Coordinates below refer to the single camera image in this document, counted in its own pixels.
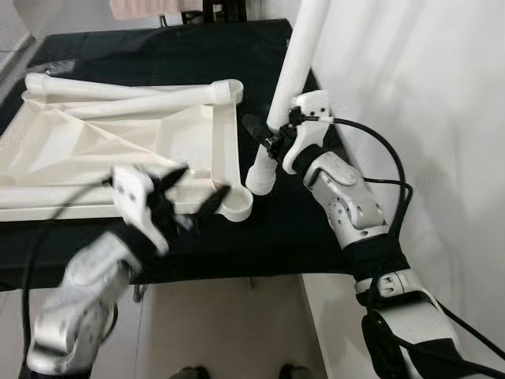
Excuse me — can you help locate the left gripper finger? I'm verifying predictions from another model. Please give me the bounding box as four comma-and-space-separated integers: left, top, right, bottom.
158, 164, 190, 197
193, 186, 232, 222

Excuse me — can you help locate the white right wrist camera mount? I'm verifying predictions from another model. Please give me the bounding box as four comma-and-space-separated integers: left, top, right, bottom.
282, 89, 334, 176

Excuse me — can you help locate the clear tape patch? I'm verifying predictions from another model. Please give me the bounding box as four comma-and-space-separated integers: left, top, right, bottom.
32, 59, 76, 77

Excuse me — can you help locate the black tablecloth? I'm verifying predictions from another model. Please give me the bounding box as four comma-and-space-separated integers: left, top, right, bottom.
0, 20, 411, 293

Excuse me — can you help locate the cream plastic table top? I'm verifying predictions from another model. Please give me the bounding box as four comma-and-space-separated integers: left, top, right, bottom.
0, 79, 255, 223

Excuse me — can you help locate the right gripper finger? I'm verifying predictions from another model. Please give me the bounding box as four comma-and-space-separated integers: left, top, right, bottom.
241, 113, 275, 149

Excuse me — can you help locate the pink checked cloth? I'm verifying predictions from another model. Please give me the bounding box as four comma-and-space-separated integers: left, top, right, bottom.
109, 0, 186, 21

